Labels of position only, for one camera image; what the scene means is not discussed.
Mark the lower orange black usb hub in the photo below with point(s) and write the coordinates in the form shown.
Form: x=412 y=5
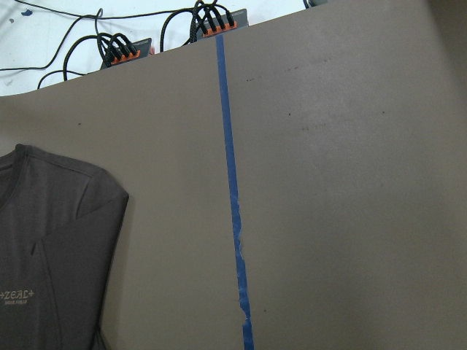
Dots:
x=215 y=25

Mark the upper orange black usb hub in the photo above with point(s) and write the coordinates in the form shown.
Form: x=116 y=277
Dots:
x=121 y=52

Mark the orange black usb hub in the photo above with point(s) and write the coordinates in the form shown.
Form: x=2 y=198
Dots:
x=215 y=25
x=121 y=52

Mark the dark brown t-shirt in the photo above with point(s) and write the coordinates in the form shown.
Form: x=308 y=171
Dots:
x=60 y=219

